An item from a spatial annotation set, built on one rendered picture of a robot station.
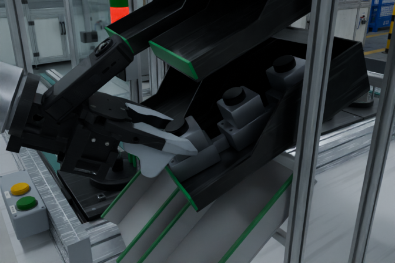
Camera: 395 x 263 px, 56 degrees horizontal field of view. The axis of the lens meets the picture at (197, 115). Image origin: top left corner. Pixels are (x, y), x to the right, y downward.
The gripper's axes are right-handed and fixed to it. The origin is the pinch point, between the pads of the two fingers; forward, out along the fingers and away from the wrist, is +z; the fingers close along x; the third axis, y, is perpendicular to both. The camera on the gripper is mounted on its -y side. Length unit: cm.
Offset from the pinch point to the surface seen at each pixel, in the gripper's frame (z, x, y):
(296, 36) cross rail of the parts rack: 4.7, 4.9, -17.2
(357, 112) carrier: 87, -58, -5
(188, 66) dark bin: -6.4, 6.9, -9.8
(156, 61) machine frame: 32, -131, 18
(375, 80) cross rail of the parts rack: 23.0, 0.8, -16.8
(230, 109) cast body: 3.3, 1.6, -5.7
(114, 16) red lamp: -5, -61, -3
